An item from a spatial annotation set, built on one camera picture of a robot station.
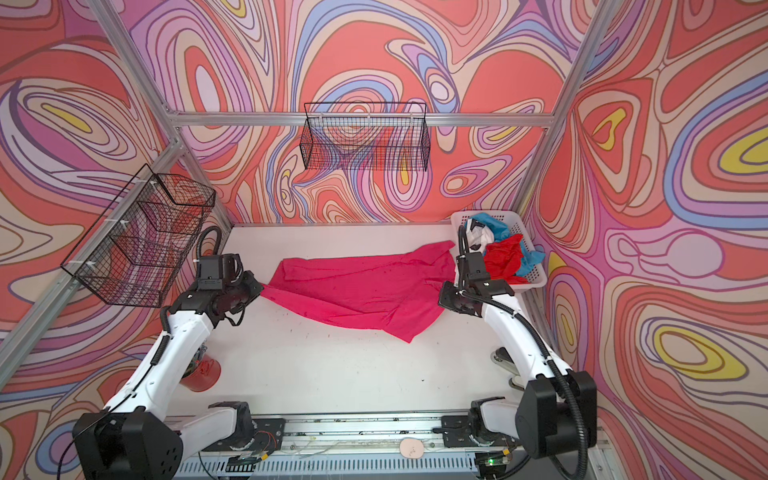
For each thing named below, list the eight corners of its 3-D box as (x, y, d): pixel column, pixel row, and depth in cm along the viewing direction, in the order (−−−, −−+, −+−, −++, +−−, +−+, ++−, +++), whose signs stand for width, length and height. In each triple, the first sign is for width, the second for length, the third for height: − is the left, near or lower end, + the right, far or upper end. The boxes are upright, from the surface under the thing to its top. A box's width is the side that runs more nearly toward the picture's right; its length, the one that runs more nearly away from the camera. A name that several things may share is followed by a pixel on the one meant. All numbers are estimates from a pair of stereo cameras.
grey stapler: (515, 394, 82) (522, 389, 77) (489, 356, 88) (494, 349, 84) (523, 389, 82) (531, 384, 78) (497, 352, 89) (502, 345, 85)
